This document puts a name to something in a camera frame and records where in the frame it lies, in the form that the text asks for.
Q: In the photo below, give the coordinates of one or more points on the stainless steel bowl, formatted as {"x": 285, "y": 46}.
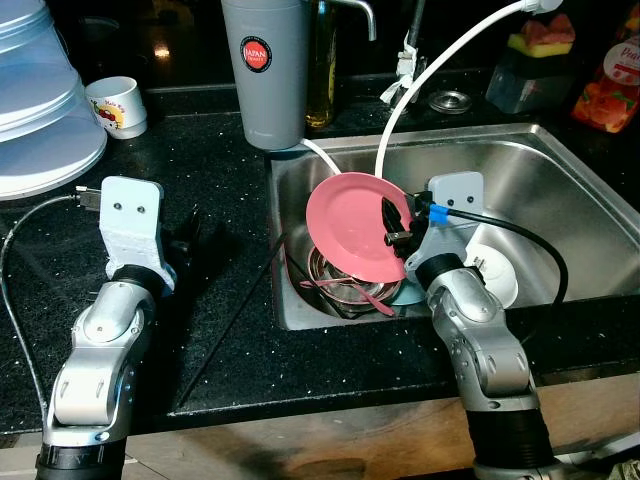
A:
{"x": 335, "y": 300}

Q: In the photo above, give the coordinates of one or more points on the black chopstick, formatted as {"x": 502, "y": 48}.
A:
{"x": 233, "y": 318}

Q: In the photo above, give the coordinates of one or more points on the pink plate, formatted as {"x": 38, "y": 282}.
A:
{"x": 350, "y": 225}

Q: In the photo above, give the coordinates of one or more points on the white cup with fruit print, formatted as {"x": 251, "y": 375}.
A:
{"x": 110, "y": 95}

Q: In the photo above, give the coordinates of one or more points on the chrome curved filter spout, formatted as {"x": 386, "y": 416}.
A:
{"x": 372, "y": 25}

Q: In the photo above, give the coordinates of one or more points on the dark sponge holder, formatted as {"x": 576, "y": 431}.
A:
{"x": 525, "y": 85}

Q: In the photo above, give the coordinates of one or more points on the wooden cabinet front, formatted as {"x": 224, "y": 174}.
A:
{"x": 330, "y": 440}

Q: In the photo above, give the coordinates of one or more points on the yellow and pink sponge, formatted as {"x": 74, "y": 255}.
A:
{"x": 545, "y": 38}

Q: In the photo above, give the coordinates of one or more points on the chrome kitchen faucet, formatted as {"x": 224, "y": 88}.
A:
{"x": 415, "y": 25}

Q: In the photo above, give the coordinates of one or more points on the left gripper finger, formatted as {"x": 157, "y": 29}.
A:
{"x": 193, "y": 226}

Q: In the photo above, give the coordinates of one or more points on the large white plastic container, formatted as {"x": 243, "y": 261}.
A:
{"x": 40, "y": 120}

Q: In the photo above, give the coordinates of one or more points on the white bowl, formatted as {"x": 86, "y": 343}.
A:
{"x": 495, "y": 275}

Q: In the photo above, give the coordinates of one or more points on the stainless steel sink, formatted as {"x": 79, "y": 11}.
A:
{"x": 570, "y": 200}

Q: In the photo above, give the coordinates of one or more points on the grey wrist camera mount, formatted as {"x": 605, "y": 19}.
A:
{"x": 455, "y": 190}
{"x": 130, "y": 205}

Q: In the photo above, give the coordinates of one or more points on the white faucet clip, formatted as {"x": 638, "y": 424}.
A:
{"x": 403, "y": 75}

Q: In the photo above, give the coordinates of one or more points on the pink spoon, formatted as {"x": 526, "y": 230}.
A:
{"x": 385, "y": 308}

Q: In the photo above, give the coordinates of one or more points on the yellow oil bottle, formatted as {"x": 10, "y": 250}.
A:
{"x": 320, "y": 90}

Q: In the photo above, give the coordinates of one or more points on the teal plate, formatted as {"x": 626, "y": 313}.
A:
{"x": 408, "y": 295}

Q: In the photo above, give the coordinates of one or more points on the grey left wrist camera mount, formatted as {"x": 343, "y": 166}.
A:
{"x": 130, "y": 205}

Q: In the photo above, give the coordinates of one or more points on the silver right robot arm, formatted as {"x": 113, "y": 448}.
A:
{"x": 480, "y": 340}

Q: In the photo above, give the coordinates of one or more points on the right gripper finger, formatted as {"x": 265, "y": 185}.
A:
{"x": 399, "y": 239}
{"x": 394, "y": 215}

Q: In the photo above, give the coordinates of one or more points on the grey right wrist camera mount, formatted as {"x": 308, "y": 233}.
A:
{"x": 455, "y": 190}

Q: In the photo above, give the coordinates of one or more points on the chrome round counter cap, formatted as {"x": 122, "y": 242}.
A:
{"x": 450, "y": 100}

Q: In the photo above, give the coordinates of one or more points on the olive camouflage cloth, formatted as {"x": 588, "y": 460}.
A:
{"x": 615, "y": 470}

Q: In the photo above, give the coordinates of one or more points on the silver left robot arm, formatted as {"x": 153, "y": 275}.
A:
{"x": 95, "y": 360}

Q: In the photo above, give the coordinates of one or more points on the grey water filter cylinder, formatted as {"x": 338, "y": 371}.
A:
{"x": 265, "y": 110}

